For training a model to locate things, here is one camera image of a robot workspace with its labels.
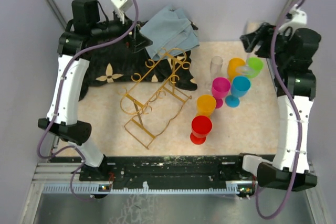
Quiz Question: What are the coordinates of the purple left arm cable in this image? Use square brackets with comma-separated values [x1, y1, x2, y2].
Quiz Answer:
[36, 0, 139, 202]

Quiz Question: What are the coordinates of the orange yellow wine glass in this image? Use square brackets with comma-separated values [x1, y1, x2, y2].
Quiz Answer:
[196, 94, 217, 117]

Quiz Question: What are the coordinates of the grey blue folded cloth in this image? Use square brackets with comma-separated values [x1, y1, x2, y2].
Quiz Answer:
[140, 5, 199, 61]

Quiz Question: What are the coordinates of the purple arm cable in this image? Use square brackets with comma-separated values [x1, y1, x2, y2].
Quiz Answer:
[255, 0, 307, 220]
[36, 0, 139, 202]

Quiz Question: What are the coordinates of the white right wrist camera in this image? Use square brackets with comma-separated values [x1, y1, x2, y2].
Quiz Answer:
[278, 4, 308, 34]

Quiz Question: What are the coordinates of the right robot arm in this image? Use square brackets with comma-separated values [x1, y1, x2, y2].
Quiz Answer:
[234, 23, 321, 191]

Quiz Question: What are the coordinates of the gold wire glass rack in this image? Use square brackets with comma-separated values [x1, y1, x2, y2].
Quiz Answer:
[116, 48, 192, 151]

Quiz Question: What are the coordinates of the clear wine glass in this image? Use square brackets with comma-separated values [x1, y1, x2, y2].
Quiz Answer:
[236, 65, 256, 77]
[206, 56, 223, 90]

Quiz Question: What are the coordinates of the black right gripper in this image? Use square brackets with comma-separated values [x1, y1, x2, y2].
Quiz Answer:
[240, 22, 292, 66]

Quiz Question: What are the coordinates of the magenta wine glass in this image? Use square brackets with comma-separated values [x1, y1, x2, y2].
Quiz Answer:
[212, 77, 231, 109]

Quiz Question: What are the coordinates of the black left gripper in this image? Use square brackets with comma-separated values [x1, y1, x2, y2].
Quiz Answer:
[91, 8, 153, 53]

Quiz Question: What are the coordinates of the black cream flower blanket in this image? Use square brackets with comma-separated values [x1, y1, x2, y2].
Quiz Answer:
[79, 38, 197, 101]

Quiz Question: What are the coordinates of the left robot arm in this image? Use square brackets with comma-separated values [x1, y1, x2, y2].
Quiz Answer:
[38, 0, 151, 180]

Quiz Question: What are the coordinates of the red wine glass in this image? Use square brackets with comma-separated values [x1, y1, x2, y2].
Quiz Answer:
[190, 115, 213, 145]

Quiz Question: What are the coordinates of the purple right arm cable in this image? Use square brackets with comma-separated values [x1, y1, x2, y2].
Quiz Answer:
[255, 0, 307, 220]

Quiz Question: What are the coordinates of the clear wine glass back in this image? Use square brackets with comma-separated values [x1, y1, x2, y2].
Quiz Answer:
[206, 56, 223, 90]

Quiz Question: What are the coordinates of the blue wine glass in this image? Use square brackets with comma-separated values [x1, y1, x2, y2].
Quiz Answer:
[225, 76, 251, 108]

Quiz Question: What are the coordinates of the green wine glass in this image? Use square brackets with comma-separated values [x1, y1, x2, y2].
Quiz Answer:
[246, 57, 264, 79]

